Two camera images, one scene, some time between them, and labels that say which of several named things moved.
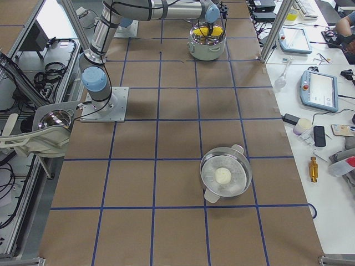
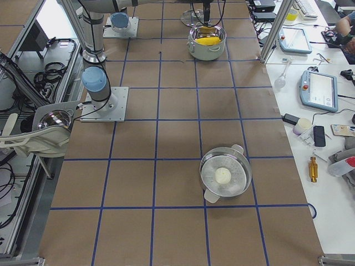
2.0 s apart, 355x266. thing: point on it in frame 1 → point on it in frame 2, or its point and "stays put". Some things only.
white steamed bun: [223, 175] stays put
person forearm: [343, 26] stays put
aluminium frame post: [281, 17] stays put
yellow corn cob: [216, 31] → [208, 41]
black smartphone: [319, 136] stays put
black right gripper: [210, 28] → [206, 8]
